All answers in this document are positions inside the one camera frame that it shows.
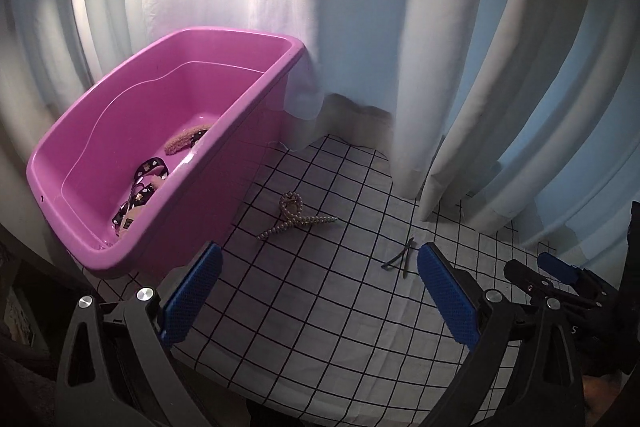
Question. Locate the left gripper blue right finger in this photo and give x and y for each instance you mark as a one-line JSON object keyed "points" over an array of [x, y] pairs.
{"points": [[456, 306]]}

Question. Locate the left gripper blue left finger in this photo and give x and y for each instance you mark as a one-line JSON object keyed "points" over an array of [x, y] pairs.
{"points": [[184, 291]]}

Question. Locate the pink fuzzy strawberry headband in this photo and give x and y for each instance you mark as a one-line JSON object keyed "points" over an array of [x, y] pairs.
{"points": [[185, 139]]}

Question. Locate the white black grid cloth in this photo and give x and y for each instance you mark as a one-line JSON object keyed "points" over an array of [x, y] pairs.
{"points": [[308, 323]]}

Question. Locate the pearl hair claw clip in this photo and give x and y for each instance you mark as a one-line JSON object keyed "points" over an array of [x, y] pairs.
{"points": [[292, 215]]}

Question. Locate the pink plastic storage bin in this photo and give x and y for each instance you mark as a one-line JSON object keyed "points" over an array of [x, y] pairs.
{"points": [[154, 160]]}

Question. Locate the white curtain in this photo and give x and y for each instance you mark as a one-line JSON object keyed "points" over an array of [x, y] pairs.
{"points": [[521, 111]]}

